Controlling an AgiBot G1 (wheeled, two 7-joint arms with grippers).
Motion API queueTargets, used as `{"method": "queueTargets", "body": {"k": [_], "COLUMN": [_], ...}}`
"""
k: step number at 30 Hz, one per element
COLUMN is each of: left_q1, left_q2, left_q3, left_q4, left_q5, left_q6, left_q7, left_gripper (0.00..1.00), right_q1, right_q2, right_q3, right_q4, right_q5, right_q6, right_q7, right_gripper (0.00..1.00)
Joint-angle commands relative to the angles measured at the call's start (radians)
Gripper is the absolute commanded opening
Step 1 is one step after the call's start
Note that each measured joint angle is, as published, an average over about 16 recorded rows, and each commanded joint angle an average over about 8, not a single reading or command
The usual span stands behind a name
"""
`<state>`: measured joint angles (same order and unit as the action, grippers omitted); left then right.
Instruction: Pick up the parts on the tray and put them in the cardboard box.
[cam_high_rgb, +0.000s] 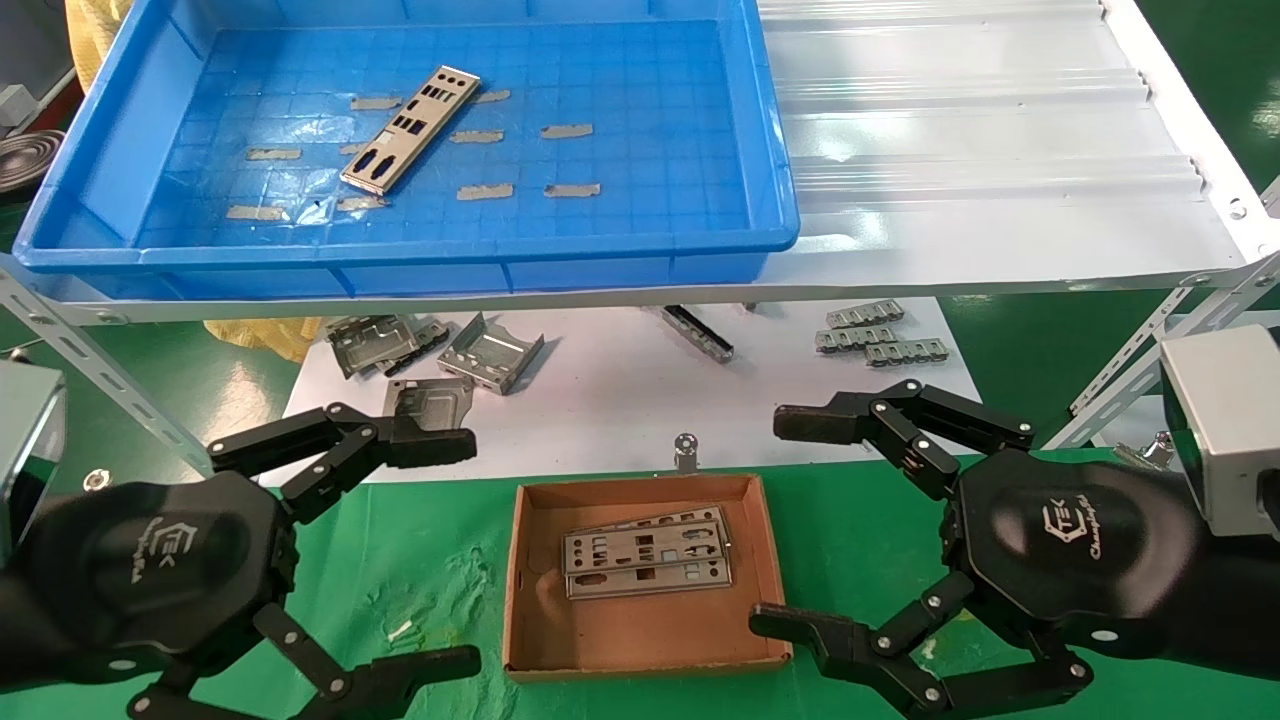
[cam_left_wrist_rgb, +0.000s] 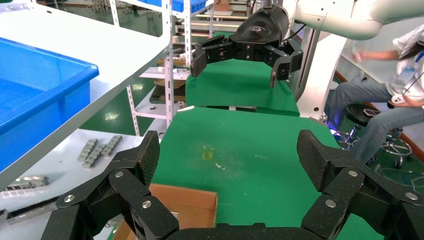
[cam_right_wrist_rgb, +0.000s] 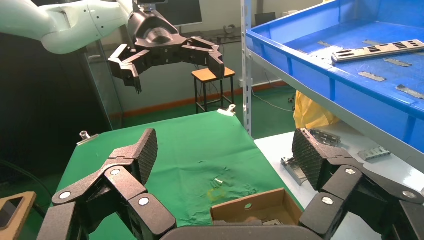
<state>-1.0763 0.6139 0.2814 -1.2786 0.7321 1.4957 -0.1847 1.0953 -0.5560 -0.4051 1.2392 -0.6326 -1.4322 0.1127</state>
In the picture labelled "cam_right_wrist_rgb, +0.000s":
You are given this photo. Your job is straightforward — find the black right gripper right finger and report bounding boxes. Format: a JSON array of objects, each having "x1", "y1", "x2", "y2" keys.
[{"x1": 291, "y1": 128, "x2": 424, "y2": 240}]

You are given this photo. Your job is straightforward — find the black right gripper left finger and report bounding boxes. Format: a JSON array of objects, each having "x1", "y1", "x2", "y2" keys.
[{"x1": 36, "y1": 128, "x2": 177, "y2": 240}]

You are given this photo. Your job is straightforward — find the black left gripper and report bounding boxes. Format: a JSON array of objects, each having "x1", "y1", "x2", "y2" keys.
[{"x1": 108, "y1": 9, "x2": 226, "y2": 95}]

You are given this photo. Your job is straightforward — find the blue plastic tray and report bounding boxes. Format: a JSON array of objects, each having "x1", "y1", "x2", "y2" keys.
[{"x1": 246, "y1": 0, "x2": 424, "y2": 155}]

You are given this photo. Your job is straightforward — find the brown cardboard box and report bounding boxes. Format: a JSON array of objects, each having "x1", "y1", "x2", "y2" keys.
[{"x1": 210, "y1": 187, "x2": 304, "y2": 228}]

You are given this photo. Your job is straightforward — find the wooden stool with black legs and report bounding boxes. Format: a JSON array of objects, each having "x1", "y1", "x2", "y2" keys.
[{"x1": 191, "y1": 66, "x2": 237, "y2": 114}]

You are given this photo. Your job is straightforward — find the dark desk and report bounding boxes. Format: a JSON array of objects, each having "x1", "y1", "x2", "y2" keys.
[{"x1": 180, "y1": 28, "x2": 244, "y2": 46}]

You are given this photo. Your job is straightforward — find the large black monitor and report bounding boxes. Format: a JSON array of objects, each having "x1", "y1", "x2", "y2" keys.
[{"x1": 155, "y1": 0, "x2": 204, "y2": 28}]

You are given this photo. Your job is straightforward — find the white metal rack shelf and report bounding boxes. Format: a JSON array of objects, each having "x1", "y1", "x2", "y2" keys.
[{"x1": 246, "y1": 46, "x2": 424, "y2": 175}]

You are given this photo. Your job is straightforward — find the silver binder clip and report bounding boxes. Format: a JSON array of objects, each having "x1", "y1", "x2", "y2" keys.
[
  {"x1": 216, "y1": 104, "x2": 238, "y2": 117},
  {"x1": 76, "y1": 130, "x2": 100, "y2": 147}
]

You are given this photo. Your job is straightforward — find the green cloth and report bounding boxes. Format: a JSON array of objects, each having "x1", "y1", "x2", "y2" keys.
[{"x1": 54, "y1": 110, "x2": 304, "y2": 240}]

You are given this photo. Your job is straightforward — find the yellow plastic bag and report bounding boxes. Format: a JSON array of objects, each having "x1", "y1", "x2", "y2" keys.
[{"x1": 293, "y1": 91, "x2": 340, "y2": 131}]

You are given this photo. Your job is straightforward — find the small black monitor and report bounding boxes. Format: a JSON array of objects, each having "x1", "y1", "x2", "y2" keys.
[{"x1": 254, "y1": 12, "x2": 277, "y2": 27}]

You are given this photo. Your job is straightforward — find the metal I/O shield plate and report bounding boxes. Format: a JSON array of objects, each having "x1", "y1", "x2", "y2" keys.
[{"x1": 331, "y1": 39, "x2": 424, "y2": 64}]

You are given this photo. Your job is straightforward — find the grey bracket with raised walls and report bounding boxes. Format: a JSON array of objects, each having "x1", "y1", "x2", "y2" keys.
[{"x1": 357, "y1": 146, "x2": 392, "y2": 162}]

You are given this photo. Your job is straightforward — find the grey sheet metal bracket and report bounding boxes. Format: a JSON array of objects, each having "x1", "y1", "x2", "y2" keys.
[{"x1": 308, "y1": 128, "x2": 342, "y2": 148}]

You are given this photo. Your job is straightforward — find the flat grey metal bracket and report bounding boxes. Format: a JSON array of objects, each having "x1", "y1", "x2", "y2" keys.
[{"x1": 280, "y1": 157, "x2": 309, "y2": 186}]

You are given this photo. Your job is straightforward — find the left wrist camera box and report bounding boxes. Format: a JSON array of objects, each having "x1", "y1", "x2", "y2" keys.
[{"x1": 136, "y1": 0, "x2": 168, "y2": 13}]

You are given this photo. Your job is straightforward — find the white slotted rack post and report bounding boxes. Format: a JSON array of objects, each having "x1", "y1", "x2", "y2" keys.
[{"x1": 240, "y1": 0, "x2": 254, "y2": 137}]

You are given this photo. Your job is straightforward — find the black cable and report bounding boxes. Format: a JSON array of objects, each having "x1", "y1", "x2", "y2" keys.
[{"x1": 0, "y1": 158, "x2": 54, "y2": 220}]

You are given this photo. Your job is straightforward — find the white floor cable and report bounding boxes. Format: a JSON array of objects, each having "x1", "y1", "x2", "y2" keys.
[{"x1": 251, "y1": 87, "x2": 296, "y2": 114}]

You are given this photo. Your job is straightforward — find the brown frame with dark panel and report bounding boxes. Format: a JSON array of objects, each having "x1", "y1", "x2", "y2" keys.
[{"x1": 0, "y1": 191, "x2": 37, "y2": 240}]

